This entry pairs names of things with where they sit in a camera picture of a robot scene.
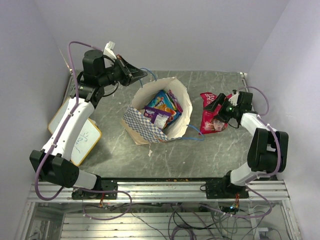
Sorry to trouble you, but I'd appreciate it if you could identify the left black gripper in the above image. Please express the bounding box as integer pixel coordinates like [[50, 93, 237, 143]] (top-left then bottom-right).
[[99, 55, 149, 87]]

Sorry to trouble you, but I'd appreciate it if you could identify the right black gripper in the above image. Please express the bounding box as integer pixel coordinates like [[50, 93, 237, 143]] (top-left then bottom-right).
[[203, 93, 239, 124]]

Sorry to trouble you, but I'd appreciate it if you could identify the red chips bag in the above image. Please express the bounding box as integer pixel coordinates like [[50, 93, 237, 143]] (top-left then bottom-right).
[[200, 92, 228, 135]]

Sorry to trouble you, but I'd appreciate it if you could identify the purple snack packet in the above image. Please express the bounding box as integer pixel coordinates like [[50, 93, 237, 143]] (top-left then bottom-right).
[[143, 106, 171, 130]]

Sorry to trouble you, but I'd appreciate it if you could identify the blue checkered paper bag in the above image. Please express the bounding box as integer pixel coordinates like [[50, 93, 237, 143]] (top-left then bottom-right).
[[121, 77, 205, 145]]

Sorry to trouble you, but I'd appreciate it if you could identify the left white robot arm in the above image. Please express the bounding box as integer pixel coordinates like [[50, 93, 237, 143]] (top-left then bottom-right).
[[29, 49, 148, 199]]

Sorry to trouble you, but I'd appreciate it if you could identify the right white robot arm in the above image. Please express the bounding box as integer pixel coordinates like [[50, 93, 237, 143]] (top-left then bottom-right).
[[200, 90, 289, 198]]

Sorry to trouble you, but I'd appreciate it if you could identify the blue snack bag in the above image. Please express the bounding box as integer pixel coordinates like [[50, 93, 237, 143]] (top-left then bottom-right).
[[146, 90, 182, 125]]

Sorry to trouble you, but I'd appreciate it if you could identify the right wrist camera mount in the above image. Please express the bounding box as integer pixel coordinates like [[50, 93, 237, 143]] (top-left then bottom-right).
[[227, 89, 240, 106]]

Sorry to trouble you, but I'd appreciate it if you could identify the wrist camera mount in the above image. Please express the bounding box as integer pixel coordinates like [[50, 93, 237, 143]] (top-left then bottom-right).
[[103, 41, 117, 60], [227, 89, 240, 106]]

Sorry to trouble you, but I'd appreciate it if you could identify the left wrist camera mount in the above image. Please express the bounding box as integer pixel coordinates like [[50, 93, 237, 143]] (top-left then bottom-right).
[[103, 41, 117, 60]]

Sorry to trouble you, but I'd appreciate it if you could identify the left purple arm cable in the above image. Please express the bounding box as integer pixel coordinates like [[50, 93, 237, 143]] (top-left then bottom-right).
[[34, 40, 105, 201]]

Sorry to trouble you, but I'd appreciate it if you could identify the small whiteboard yellow frame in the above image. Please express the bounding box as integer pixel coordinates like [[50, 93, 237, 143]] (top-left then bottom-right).
[[47, 97, 102, 166]]

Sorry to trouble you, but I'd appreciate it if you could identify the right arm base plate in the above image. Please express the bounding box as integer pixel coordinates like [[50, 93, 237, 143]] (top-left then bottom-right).
[[200, 178, 249, 199]]

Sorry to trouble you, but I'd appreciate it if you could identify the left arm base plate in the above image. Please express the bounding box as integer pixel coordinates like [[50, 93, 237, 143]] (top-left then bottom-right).
[[71, 179, 118, 200]]

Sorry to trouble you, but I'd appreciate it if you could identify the aluminium frame rail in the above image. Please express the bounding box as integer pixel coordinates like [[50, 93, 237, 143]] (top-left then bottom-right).
[[27, 180, 290, 204]]

